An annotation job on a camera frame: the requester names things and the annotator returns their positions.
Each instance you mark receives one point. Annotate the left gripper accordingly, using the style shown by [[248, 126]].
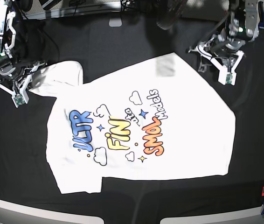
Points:
[[216, 48]]

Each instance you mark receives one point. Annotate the white printed t-shirt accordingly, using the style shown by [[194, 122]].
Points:
[[151, 121]]

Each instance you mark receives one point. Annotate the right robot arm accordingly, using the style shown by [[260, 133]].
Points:
[[21, 46]]

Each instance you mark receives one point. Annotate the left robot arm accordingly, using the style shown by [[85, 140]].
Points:
[[224, 40]]

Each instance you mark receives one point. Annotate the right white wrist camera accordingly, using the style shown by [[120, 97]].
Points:
[[18, 96]]

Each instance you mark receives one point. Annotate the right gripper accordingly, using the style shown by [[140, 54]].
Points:
[[16, 79]]

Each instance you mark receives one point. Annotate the grey camera mount base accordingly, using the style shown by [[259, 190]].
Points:
[[115, 21]]

